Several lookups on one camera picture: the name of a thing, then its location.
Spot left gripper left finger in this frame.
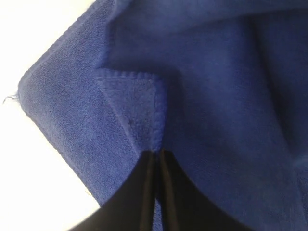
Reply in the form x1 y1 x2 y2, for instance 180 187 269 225
71 151 155 231

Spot blue towel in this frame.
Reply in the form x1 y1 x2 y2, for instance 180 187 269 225
15 0 308 231

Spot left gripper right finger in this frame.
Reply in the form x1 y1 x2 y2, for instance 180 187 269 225
158 150 243 231

